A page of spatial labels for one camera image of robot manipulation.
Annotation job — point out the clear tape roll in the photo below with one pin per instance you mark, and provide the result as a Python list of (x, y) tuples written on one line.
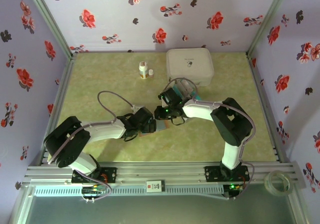
[(268, 184)]

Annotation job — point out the large white pill bottle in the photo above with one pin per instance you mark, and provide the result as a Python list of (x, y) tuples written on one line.
[(143, 71)]

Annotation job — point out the white zippered case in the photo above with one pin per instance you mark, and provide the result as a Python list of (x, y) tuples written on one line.
[(190, 63)]

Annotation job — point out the aluminium side rail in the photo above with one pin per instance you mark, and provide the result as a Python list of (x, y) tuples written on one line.
[(265, 103), (63, 88)]

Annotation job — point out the aluminium corner post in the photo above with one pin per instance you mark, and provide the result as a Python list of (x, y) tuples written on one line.
[(50, 21), (270, 18)]

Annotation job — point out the grey and brown booklet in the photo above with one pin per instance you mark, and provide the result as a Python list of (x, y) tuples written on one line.
[(161, 126)]

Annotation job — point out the small white pill bottle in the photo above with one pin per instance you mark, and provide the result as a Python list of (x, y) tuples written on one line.
[(151, 74)]

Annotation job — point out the grey fish print card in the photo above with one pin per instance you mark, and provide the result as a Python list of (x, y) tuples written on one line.
[(187, 87)]

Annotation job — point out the white label red logo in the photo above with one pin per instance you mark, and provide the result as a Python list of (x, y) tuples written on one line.
[(155, 186)]

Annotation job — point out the green circuit board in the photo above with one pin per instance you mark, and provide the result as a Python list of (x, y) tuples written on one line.
[(95, 190), (235, 187)]

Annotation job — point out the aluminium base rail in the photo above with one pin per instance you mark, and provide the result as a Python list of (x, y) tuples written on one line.
[(175, 175)]

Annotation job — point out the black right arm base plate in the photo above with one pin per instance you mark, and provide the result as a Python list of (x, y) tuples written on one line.
[(212, 174)]

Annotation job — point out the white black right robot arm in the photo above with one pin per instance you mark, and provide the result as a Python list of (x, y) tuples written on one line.
[(200, 110)]

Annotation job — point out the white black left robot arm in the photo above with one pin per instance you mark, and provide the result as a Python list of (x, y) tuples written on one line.
[(105, 131)]

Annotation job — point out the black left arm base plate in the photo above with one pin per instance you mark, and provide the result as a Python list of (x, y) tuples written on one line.
[(110, 175)]

